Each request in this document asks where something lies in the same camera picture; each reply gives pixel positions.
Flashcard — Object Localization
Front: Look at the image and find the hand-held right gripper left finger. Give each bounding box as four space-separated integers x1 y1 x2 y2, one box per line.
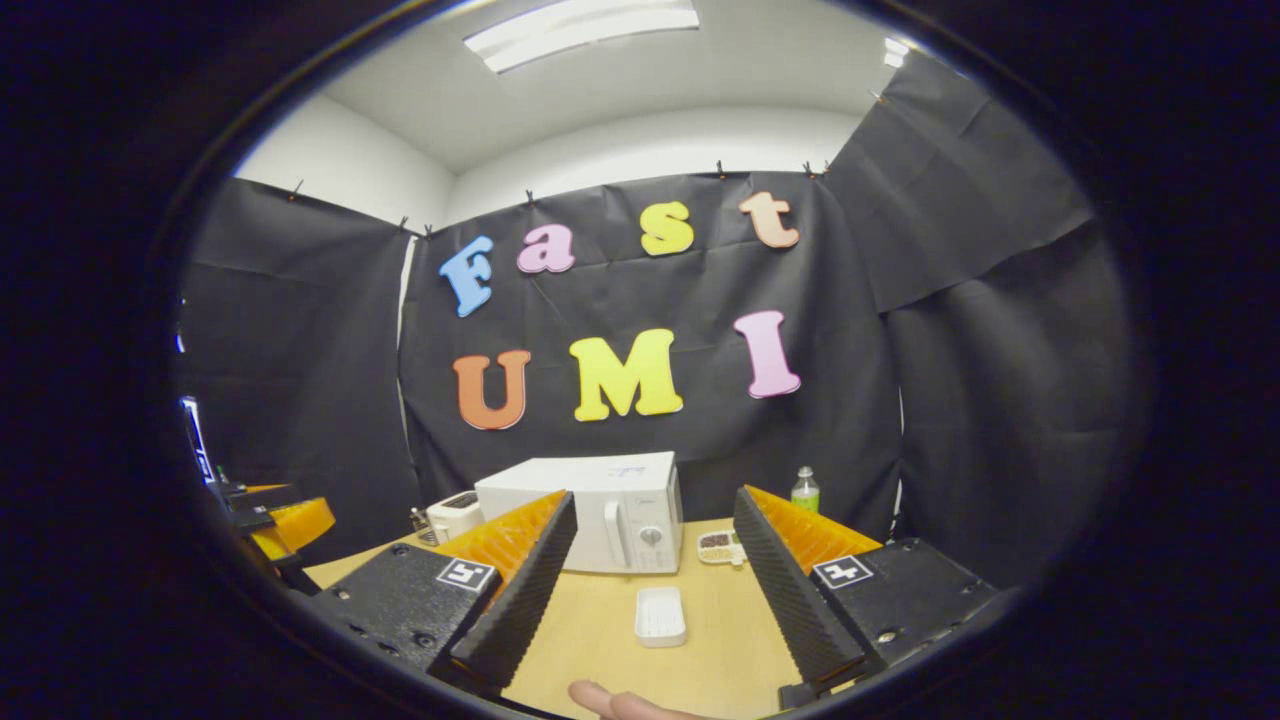
290 489 579 698

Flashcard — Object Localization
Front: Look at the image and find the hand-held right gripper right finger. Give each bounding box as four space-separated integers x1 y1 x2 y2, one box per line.
733 485 1001 694

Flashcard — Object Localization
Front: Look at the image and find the white microwave oven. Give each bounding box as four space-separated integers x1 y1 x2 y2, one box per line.
474 451 685 576

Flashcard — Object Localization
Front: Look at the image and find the computer monitor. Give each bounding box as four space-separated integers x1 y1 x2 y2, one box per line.
180 397 214 483

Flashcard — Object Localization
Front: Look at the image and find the white divided condiment dish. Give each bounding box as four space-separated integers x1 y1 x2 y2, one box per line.
697 530 748 568

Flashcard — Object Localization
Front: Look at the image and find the white toaster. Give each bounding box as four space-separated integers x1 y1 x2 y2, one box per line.
425 490 486 546

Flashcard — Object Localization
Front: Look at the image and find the white rectangular dish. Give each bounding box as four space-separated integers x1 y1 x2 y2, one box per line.
635 586 688 649

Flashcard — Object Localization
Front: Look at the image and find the black backdrop cloth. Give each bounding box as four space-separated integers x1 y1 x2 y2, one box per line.
175 50 1136 591

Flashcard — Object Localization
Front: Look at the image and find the long ceiling light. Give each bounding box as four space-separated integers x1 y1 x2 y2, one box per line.
463 0 701 74

